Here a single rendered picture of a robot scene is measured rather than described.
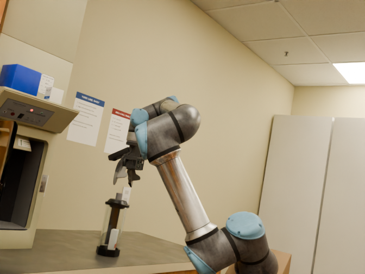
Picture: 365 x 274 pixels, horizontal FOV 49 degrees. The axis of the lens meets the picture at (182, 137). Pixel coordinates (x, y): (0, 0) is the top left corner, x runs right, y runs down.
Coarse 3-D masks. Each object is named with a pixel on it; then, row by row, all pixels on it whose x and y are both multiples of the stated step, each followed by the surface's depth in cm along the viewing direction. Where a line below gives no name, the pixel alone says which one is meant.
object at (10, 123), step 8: (0, 120) 125; (8, 120) 119; (0, 128) 123; (8, 128) 118; (0, 136) 121; (8, 136) 116; (0, 144) 120; (8, 144) 115; (0, 152) 118; (8, 152) 114; (0, 160) 117; (0, 168) 115; (0, 176) 114; (0, 184) 113; (0, 192) 113
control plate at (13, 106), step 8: (8, 104) 138; (16, 104) 140; (24, 104) 141; (0, 112) 139; (8, 112) 141; (16, 112) 142; (24, 112) 144; (32, 112) 146; (40, 112) 148; (48, 112) 149; (24, 120) 147; (32, 120) 149
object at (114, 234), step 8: (112, 208) 171; (120, 208) 172; (104, 216) 174; (112, 216) 171; (120, 216) 172; (104, 224) 172; (112, 224) 171; (120, 224) 172; (104, 232) 171; (112, 232) 170; (120, 232) 172; (104, 240) 170; (112, 240) 170; (120, 240) 173; (104, 248) 169; (112, 248) 170
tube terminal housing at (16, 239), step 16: (0, 48) 142; (16, 48) 147; (32, 48) 152; (0, 64) 143; (32, 64) 152; (48, 64) 158; (64, 64) 164; (64, 80) 164; (64, 96) 165; (32, 128) 154; (48, 144) 160; (48, 160) 161; (32, 208) 160; (32, 224) 157; (0, 240) 147; (16, 240) 152; (32, 240) 158
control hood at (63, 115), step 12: (0, 96) 134; (12, 96) 136; (24, 96) 139; (48, 108) 148; (60, 108) 151; (72, 108) 155; (12, 120) 145; (48, 120) 153; (60, 120) 156; (72, 120) 159; (60, 132) 161
